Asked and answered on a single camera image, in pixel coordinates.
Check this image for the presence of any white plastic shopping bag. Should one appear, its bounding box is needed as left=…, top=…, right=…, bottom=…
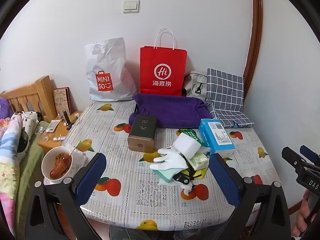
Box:
left=84, top=37, right=137, bottom=102

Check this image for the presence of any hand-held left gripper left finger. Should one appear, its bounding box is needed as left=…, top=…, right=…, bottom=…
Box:
left=25, top=152, right=107, bottom=240

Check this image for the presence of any blue cardboard box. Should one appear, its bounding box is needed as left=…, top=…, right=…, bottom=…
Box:
left=199, top=119, right=235, bottom=155

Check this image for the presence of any patterned book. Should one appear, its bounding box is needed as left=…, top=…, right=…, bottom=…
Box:
left=53, top=87, right=73, bottom=117

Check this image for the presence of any teal cloth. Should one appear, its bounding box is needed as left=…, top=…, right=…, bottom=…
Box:
left=153, top=168, right=184, bottom=182

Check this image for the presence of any clear glass cup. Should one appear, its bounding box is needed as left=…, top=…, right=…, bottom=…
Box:
left=35, top=126, right=49, bottom=142

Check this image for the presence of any colourful printed blanket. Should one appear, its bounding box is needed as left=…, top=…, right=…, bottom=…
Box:
left=0, top=115, right=23, bottom=235

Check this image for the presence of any dark green tea box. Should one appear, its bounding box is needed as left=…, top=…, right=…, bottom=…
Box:
left=127, top=114, right=157, bottom=152

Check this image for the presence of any purple plush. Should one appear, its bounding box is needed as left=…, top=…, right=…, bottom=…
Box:
left=0, top=97, right=14, bottom=120

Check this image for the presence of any white cream tube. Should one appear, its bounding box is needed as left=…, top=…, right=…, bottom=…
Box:
left=46, top=119, right=61, bottom=133

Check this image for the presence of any brown wooden door frame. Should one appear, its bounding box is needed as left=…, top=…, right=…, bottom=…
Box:
left=242, top=0, right=264, bottom=90

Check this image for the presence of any grey backpack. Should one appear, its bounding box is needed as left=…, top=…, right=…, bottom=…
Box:
left=184, top=70, right=208, bottom=99

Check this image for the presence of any wooden skewer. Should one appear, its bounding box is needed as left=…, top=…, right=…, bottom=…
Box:
left=69, top=140, right=82, bottom=157

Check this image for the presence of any person's right hand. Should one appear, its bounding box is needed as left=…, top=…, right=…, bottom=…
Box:
left=291, top=189, right=316, bottom=238

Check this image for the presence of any wooden bed headboard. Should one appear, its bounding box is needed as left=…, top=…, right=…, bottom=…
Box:
left=0, top=75, right=58, bottom=122

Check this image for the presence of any white light switch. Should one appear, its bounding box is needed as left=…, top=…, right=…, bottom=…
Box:
left=122, top=0, right=140, bottom=13

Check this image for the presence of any white bowl with food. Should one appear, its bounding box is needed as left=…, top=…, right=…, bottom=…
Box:
left=41, top=146, right=74, bottom=180

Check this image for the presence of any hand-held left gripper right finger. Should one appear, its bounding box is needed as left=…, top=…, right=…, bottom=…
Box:
left=209, top=153, right=292, bottom=240

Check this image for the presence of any yellow black pouch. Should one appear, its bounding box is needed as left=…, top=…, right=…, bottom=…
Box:
left=181, top=166, right=208, bottom=180

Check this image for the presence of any blue checked cloth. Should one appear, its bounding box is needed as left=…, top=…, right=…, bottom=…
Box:
left=205, top=67, right=255, bottom=129

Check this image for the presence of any green tissue pack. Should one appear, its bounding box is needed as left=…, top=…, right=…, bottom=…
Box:
left=187, top=152, right=210, bottom=171

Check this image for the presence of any white glove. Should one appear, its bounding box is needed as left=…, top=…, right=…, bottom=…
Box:
left=149, top=147, right=188, bottom=171

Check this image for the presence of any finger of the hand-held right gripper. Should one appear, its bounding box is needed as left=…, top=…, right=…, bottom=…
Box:
left=299, top=145, right=320, bottom=164
left=282, top=147, right=307, bottom=174

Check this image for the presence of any white sponge block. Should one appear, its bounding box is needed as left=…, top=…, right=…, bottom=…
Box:
left=173, top=132, right=202, bottom=159

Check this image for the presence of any red paper bag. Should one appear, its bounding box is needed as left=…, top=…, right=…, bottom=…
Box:
left=139, top=28, right=188, bottom=97

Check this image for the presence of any black white pillow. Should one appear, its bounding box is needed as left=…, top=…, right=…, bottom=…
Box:
left=11, top=110, right=39, bottom=163

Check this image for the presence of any fruit print tablecloth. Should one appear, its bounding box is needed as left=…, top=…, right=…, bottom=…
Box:
left=44, top=100, right=282, bottom=230

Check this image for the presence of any purple fabric storage tray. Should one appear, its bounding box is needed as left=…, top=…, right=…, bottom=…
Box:
left=129, top=94, right=217, bottom=128

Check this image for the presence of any wooden nightstand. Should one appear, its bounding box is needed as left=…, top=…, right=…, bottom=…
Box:
left=37, top=111, right=83, bottom=154

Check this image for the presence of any green bed sheet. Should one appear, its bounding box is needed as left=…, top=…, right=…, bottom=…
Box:
left=16, top=120, right=54, bottom=205

